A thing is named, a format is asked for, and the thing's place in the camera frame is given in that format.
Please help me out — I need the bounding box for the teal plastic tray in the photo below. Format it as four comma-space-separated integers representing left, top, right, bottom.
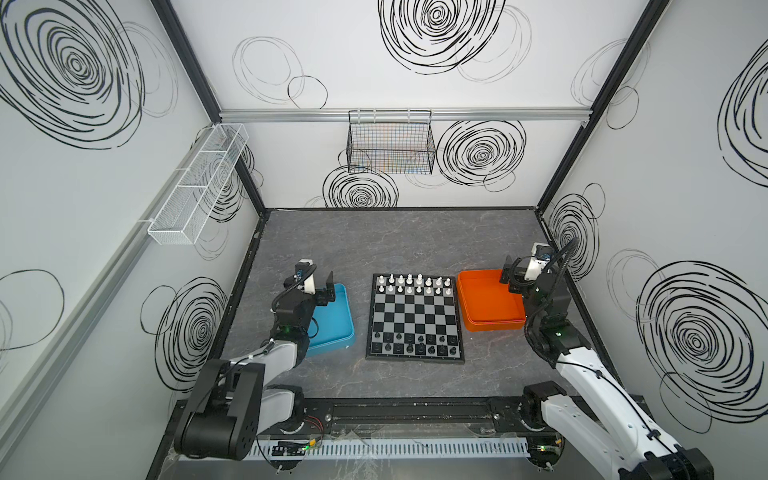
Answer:
306, 283, 356, 357

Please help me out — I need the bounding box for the orange plastic tray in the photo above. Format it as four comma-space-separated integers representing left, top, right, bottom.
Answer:
456, 269, 526, 332

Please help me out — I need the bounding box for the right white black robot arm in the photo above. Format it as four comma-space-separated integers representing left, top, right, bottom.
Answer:
499, 244, 715, 479

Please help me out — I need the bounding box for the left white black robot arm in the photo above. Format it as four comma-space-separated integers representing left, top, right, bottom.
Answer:
173, 259, 336, 460

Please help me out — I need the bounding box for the black white chess board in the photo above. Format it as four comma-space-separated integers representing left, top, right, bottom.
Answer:
365, 273, 465, 364

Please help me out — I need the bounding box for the black mounting rail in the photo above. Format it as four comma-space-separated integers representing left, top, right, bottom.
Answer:
170, 394, 652, 436

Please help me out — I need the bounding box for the clear wire wall shelf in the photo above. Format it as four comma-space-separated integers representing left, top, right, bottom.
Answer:
147, 123, 248, 246

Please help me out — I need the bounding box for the white slotted cable duct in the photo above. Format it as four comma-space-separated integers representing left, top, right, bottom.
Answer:
245, 437, 530, 461

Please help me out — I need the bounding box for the black wire basket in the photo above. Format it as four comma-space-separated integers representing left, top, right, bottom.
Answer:
345, 109, 437, 175

